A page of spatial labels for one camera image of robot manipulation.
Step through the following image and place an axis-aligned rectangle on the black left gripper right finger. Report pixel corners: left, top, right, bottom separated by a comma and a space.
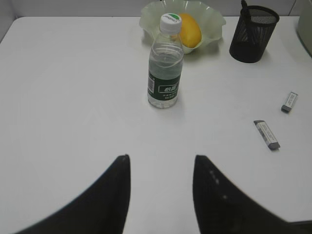
193, 155, 308, 234

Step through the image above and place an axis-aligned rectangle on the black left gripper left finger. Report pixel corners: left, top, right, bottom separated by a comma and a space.
20, 155, 131, 234

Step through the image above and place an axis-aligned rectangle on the grey eraser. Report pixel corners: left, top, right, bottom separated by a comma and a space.
253, 120, 280, 150
281, 92, 298, 113

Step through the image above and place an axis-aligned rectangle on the clear water bottle green label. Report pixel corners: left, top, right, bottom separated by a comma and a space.
147, 13, 184, 109

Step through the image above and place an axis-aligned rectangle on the yellow mango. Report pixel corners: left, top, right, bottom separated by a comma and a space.
179, 13, 202, 48

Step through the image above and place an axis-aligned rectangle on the black marker pen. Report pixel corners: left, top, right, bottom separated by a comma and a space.
241, 0, 251, 26

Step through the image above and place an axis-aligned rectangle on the black mesh pen holder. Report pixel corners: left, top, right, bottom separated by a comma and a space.
229, 5, 280, 63

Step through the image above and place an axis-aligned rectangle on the pale green ruffled plate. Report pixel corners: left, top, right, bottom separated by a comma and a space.
139, 0, 226, 54

